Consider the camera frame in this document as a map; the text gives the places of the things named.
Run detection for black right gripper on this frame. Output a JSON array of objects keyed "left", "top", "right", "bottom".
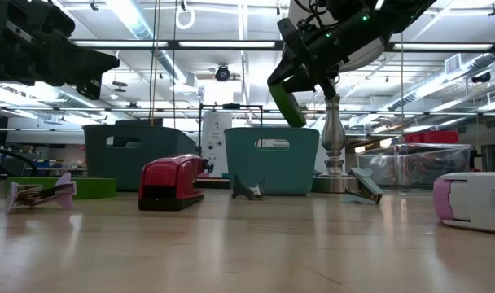
[{"left": 266, "top": 11, "right": 385, "bottom": 102}]

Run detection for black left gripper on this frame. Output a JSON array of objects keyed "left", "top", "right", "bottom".
[{"left": 0, "top": 0, "right": 120, "bottom": 101}]

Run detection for green tape ring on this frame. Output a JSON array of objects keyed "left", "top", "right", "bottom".
[
  {"left": 5, "top": 176, "right": 118, "bottom": 200},
  {"left": 267, "top": 82, "right": 308, "bottom": 129}
]

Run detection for light blue staple remover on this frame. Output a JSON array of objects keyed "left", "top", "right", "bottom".
[{"left": 339, "top": 167, "right": 385, "bottom": 206}]

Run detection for purple staple remover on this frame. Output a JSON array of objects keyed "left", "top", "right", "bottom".
[{"left": 5, "top": 172, "right": 78, "bottom": 216}]

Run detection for silver binder clip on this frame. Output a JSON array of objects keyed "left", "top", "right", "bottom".
[{"left": 231, "top": 174, "right": 267, "bottom": 202}]

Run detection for red stapler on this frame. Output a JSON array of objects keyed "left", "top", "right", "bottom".
[{"left": 138, "top": 153, "right": 207, "bottom": 212}]

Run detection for pink and white stapler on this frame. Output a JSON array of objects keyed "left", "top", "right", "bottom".
[{"left": 431, "top": 171, "right": 495, "bottom": 236}]

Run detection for white shade silver table lamp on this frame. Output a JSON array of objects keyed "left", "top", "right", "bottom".
[{"left": 287, "top": 0, "right": 387, "bottom": 195}]

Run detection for teal plastic bin with label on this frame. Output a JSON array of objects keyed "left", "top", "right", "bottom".
[{"left": 224, "top": 126, "right": 321, "bottom": 197}]

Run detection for black overhead beam with lights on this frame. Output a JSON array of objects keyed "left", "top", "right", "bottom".
[{"left": 70, "top": 38, "right": 495, "bottom": 52}]

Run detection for white cabinet machine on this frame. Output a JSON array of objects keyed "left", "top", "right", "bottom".
[{"left": 200, "top": 112, "right": 234, "bottom": 179}]

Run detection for dark teal plastic bin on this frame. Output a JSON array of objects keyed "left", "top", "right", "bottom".
[{"left": 82, "top": 124, "right": 196, "bottom": 193}]

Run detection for clear plastic container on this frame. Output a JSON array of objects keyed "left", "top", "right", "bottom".
[{"left": 355, "top": 142, "right": 472, "bottom": 193}]

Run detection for red storage boxes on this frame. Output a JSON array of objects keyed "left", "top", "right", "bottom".
[{"left": 404, "top": 130, "right": 460, "bottom": 144}]

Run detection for yellow hanging cable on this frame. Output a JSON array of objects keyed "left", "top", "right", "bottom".
[{"left": 149, "top": 0, "right": 159, "bottom": 126}]

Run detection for thin black frame stand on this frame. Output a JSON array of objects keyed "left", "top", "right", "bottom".
[{"left": 197, "top": 103, "right": 265, "bottom": 178}]

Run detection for black overhead camera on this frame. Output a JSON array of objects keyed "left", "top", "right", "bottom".
[{"left": 214, "top": 64, "right": 231, "bottom": 82}]

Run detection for white hanging cable loop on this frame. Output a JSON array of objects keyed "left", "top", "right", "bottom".
[{"left": 175, "top": 0, "right": 196, "bottom": 31}]

